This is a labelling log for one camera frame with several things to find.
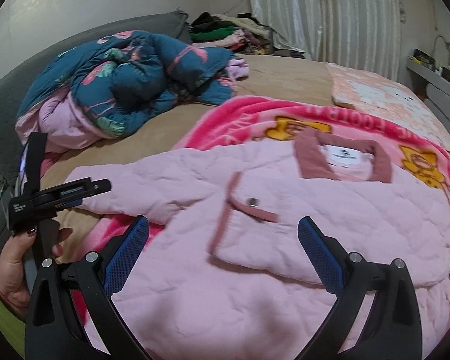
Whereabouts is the pink quilted jacket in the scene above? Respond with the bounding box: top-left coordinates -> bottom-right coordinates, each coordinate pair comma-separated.
64,127 -> 450,360

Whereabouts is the pile of clothes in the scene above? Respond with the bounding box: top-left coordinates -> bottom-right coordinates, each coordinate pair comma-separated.
188,12 -> 311,60

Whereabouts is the left hand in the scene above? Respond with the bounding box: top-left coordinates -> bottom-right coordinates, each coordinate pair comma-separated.
0,226 -> 74,323

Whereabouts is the green left sleeve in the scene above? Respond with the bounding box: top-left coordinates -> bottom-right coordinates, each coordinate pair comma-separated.
0,262 -> 27,359

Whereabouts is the grey headboard cushion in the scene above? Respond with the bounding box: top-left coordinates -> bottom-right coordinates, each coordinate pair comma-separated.
0,9 -> 191,185

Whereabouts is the blue floral duvet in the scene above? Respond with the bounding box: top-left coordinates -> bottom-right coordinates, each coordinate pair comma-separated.
15,30 -> 249,153

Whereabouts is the pink cartoon fleece blanket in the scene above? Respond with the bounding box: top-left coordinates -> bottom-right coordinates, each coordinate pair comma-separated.
71,95 -> 450,350

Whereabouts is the peach patterned blanket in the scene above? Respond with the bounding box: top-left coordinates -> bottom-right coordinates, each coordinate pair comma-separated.
326,63 -> 450,151

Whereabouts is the tan bed sheet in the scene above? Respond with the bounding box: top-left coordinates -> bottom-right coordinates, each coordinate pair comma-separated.
39,53 -> 450,263

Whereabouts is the white striped curtain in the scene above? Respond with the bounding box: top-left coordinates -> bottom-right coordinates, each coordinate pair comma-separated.
249,0 -> 401,80

